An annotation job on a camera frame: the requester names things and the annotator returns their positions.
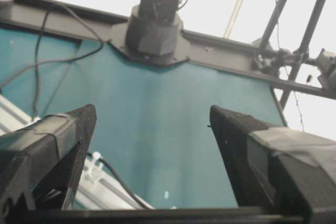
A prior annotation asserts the black USB cable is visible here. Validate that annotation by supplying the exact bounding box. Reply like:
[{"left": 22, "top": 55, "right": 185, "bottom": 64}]
[{"left": 99, "top": 157, "right": 155, "bottom": 210}]

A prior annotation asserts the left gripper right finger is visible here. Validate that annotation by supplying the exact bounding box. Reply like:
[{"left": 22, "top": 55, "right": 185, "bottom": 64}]
[{"left": 209, "top": 105, "right": 335, "bottom": 223}]

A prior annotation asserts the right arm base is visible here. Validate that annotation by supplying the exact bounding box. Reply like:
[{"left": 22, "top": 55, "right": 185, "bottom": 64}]
[{"left": 108, "top": 5, "right": 191, "bottom": 67}]

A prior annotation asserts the white ring far end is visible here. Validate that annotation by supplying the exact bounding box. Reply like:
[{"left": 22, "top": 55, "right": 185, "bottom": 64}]
[{"left": 83, "top": 151, "right": 104, "bottom": 184}]

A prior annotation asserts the hub power cable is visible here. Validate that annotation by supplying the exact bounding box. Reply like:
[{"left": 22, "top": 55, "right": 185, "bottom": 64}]
[{"left": 0, "top": 3, "right": 104, "bottom": 119}]

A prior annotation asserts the black camera stand frame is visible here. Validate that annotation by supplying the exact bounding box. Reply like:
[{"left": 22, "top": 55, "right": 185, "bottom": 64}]
[{"left": 253, "top": 0, "right": 335, "bottom": 109}]

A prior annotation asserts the aluminium extrusion rail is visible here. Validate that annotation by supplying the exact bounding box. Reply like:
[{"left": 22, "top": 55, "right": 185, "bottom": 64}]
[{"left": 1, "top": 96, "right": 153, "bottom": 210}]

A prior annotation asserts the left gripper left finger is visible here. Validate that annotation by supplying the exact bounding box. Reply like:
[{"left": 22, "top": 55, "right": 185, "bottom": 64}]
[{"left": 1, "top": 104, "right": 97, "bottom": 216}]

